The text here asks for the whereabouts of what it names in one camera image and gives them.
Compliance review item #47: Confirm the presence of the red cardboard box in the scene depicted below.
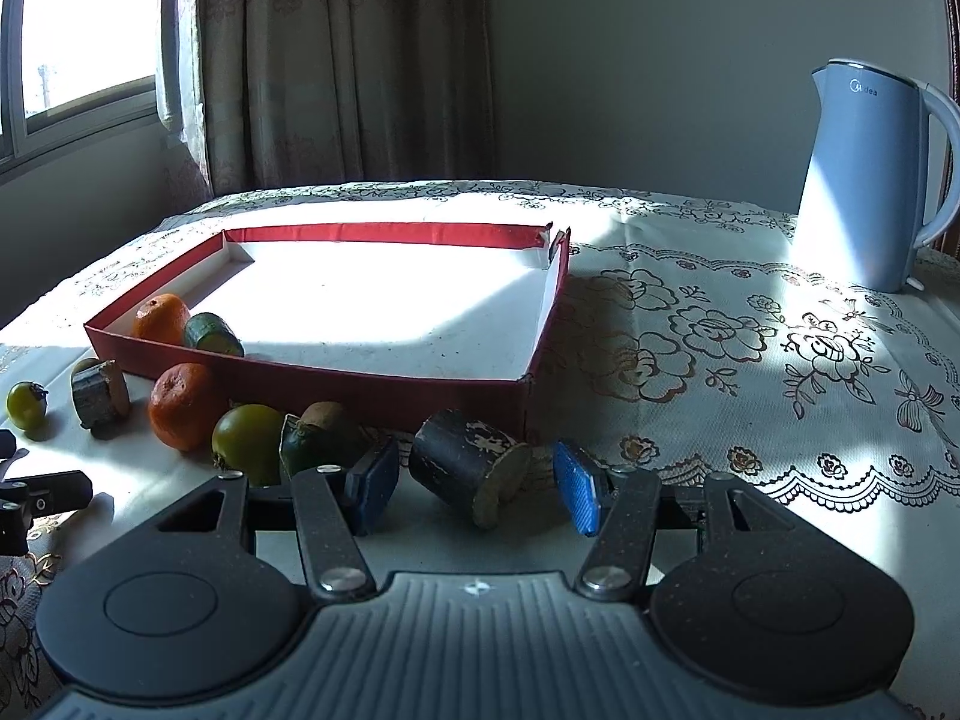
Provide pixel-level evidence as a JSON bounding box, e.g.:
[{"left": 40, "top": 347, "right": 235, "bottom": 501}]
[{"left": 82, "top": 221, "right": 572, "bottom": 443}]

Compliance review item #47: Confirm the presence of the small green round fruit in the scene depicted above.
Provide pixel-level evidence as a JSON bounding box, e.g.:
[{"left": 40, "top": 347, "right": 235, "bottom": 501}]
[{"left": 6, "top": 381, "right": 50, "bottom": 433}]

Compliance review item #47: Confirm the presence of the dark green cucumber piece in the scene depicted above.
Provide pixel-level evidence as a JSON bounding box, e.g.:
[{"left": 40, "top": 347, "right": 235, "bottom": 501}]
[{"left": 184, "top": 313, "right": 246, "bottom": 359}]

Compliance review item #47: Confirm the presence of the large green round fruit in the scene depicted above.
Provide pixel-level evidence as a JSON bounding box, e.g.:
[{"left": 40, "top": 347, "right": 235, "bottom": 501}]
[{"left": 211, "top": 403, "right": 287, "bottom": 487}]

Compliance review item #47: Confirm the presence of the small brown round fruit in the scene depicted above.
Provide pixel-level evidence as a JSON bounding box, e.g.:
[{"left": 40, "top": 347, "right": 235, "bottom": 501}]
[{"left": 300, "top": 400, "right": 350, "bottom": 432}]

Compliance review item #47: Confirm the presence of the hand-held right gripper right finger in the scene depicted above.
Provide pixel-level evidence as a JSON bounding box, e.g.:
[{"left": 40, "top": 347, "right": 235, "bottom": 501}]
[{"left": 553, "top": 441, "right": 800, "bottom": 605}]

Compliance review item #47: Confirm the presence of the orange mandarin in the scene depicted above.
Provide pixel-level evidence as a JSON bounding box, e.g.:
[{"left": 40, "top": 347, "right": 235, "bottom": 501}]
[
  {"left": 133, "top": 294, "right": 192, "bottom": 347},
  {"left": 147, "top": 363, "right": 226, "bottom": 453}
]

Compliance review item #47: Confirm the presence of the bright green cucumber piece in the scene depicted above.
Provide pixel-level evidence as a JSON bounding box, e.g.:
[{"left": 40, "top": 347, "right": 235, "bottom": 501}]
[{"left": 279, "top": 415, "right": 368, "bottom": 482}]

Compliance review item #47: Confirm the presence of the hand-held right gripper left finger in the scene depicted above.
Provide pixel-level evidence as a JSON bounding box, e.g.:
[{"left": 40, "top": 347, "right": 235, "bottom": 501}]
[{"left": 154, "top": 437, "right": 402, "bottom": 605}]

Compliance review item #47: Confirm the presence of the patterned beige curtain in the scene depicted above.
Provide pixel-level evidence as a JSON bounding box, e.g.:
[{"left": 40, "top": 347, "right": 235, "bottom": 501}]
[{"left": 155, "top": 0, "right": 496, "bottom": 197}]

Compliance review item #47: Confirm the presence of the window with grey frame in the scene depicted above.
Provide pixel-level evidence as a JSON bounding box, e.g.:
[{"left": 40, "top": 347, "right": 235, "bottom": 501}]
[{"left": 0, "top": 0, "right": 170, "bottom": 182}]

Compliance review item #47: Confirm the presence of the light blue electric kettle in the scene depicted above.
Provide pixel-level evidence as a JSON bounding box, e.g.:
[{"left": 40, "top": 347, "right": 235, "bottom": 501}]
[{"left": 793, "top": 58, "right": 960, "bottom": 293}]

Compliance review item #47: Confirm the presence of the white floral tablecloth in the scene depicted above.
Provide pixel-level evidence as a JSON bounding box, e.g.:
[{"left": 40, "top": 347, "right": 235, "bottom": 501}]
[{"left": 0, "top": 180, "right": 960, "bottom": 720}]

